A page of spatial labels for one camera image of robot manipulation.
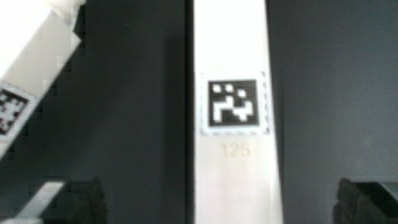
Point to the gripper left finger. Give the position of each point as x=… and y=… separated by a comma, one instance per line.
x=67, y=203

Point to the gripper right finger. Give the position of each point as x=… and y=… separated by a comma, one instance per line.
x=367, y=203

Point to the white desk leg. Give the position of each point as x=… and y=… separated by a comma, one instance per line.
x=238, y=186
x=39, y=44

